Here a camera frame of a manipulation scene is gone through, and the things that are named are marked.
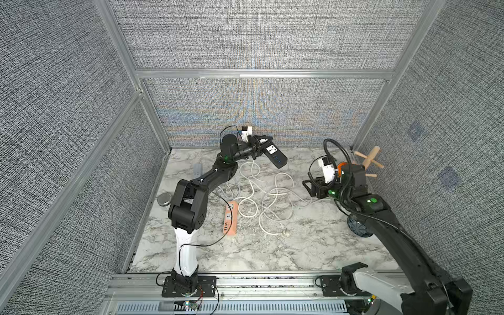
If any small metal tin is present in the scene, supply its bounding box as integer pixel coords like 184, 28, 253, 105
157, 192, 172, 207

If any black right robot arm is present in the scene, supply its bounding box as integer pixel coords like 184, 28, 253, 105
303, 163, 473, 314

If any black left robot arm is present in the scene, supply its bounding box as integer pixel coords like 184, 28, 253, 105
168, 134, 287, 291

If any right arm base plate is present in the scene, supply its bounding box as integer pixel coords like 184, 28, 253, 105
314, 275, 371, 298

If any grey cup with spoons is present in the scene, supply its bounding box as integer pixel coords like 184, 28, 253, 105
346, 216, 374, 238

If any wooden mug tree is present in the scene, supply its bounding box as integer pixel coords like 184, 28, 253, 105
353, 146, 385, 179

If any orange mug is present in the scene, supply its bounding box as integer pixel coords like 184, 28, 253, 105
337, 162, 347, 174

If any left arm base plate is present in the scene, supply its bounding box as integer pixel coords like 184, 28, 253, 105
161, 273, 217, 298

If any aluminium front rail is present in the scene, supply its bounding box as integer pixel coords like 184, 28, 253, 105
103, 270, 434, 315

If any light blue power strip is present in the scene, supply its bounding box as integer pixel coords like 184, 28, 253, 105
193, 164, 203, 178

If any pink power strip white cord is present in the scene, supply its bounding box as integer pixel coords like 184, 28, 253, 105
222, 161, 300, 238

